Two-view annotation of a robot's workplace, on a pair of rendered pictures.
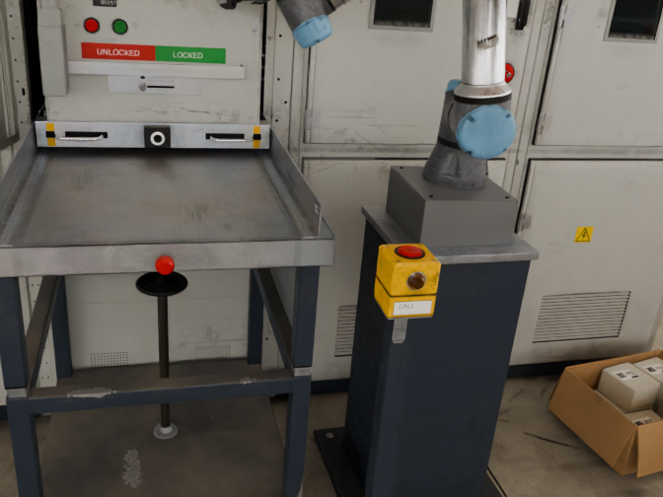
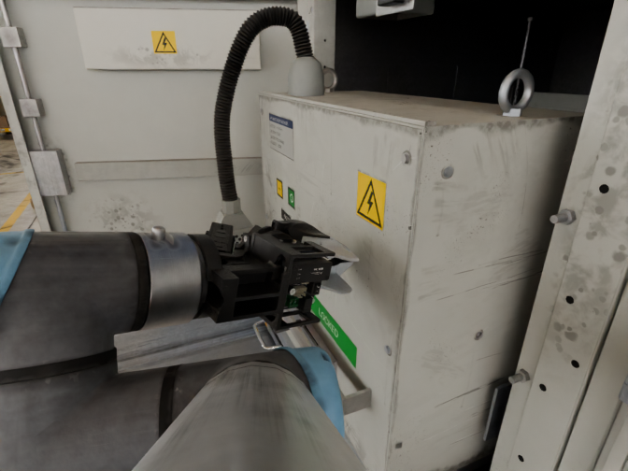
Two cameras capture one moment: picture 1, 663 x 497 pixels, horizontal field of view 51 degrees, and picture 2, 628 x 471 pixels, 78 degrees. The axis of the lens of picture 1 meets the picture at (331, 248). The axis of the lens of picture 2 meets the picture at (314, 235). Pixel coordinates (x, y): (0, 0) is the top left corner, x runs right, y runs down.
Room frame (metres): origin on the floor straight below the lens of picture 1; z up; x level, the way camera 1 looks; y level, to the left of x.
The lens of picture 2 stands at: (1.56, -0.10, 1.43)
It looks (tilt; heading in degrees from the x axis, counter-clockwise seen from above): 23 degrees down; 82
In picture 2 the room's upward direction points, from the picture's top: straight up
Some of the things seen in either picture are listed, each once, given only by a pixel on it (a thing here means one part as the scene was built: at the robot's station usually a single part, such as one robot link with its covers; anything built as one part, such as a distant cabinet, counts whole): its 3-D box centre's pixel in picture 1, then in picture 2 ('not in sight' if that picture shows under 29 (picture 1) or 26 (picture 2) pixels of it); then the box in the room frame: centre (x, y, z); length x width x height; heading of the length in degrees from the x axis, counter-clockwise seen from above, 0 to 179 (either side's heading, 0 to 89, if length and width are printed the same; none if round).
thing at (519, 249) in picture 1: (445, 231); not in sight; (1.54, -0.27, 0.74); 0.32 x 0.32 x 0.02; 17
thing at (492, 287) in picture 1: (424, 364); not in sight; (1.54, -0.27, 0.36); 0.30 x 0.30 x 0.73; 17
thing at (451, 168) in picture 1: (459, 158); not in sight; (1.58, -0.28, 0.91); 0.15 x 0.15 x 0.10
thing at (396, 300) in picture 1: (405, 280); not in sight; (1.02, -0.13, 0.85); 0.08 x 0.08 x 0.10; 16
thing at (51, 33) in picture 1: (53, 51); (236, 250); (1.50, 0.62, 1.09); 0.08 x 0.05 x 0.17; 16
